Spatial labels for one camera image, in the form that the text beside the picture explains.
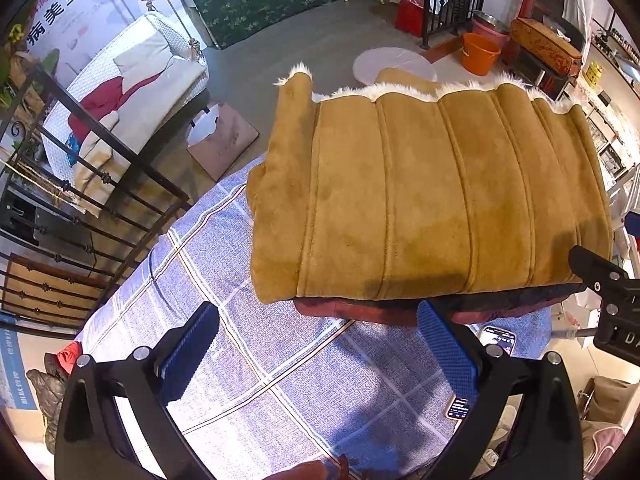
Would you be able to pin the brown suede shearling coat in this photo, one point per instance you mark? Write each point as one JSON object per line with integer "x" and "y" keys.
{"x": 411, "y": 189}

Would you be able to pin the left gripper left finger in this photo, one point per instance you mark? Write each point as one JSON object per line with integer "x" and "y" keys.
{"x": 92, "y": 443}

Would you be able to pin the black iron bed frame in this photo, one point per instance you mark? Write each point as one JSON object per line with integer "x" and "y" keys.
{"x": 60, "y": 265}

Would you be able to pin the red puffer jacket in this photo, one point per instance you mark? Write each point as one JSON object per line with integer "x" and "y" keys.
{"x": 69, "y": 355}

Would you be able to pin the white sofa with cushions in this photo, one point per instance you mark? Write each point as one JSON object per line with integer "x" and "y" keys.
{"x": 132, "y": 87}

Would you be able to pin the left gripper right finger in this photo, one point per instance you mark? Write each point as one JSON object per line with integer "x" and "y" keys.
{"x": 545, "y": 441}

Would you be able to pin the round white floor mat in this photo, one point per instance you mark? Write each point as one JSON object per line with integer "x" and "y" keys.
{"x": 370, "y": 63}

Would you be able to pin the purple plaid bed sheet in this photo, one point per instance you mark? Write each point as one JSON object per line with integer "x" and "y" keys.
{"x": 275, "y": 388}

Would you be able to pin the person's left hand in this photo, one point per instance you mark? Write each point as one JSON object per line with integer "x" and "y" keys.
{"x": 314, "y": 470}

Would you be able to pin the orange plastic bucket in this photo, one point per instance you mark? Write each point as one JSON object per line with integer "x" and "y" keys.
{"x": 479, "y": 53}

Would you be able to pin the dark grey puffer jacket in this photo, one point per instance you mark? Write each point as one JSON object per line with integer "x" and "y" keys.
{"x": 50, "y": 388}

